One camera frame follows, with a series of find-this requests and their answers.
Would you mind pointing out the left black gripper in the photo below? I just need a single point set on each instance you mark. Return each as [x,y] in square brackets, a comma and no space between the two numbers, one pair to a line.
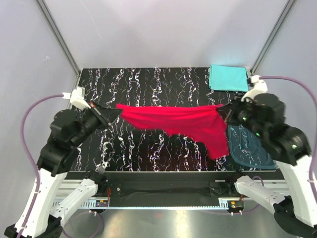
[111,114]

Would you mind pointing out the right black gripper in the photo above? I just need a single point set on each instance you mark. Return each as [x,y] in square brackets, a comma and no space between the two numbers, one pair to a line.
[226,111]

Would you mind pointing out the red t shirt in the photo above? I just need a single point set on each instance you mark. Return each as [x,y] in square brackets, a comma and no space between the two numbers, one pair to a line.
[202,124]

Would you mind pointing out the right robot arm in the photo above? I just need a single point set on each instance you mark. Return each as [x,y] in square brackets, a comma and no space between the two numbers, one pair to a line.
[288,146]

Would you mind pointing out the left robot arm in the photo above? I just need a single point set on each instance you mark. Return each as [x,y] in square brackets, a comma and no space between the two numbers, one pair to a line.
[40,218]

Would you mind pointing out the folded cyan t shirt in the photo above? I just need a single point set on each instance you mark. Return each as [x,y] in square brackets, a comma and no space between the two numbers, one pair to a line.
[228,78]

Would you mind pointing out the clear blue plastic bin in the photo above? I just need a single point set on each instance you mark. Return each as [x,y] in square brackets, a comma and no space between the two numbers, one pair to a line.
[246,149]

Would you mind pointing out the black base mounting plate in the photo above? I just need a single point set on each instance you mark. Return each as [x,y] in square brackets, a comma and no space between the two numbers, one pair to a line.
[168,189]

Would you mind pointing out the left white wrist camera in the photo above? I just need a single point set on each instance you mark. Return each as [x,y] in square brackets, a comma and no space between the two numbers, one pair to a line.
[77,98]

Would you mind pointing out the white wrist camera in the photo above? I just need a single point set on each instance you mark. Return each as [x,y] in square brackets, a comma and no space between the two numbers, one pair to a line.
[259,87]
[77,98]

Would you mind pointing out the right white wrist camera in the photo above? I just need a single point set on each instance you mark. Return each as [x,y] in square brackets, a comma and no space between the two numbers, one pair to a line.
[259,87]

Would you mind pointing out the left aluminium frame post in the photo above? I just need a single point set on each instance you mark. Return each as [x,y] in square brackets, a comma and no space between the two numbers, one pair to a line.
[58,36]

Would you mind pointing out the aluminium frame post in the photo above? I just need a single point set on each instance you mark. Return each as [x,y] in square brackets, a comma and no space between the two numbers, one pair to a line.
[58,36]
[272,35]

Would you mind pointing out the right aluminium frame post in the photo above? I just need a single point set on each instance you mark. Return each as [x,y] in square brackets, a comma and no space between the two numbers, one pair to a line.
[272,35]

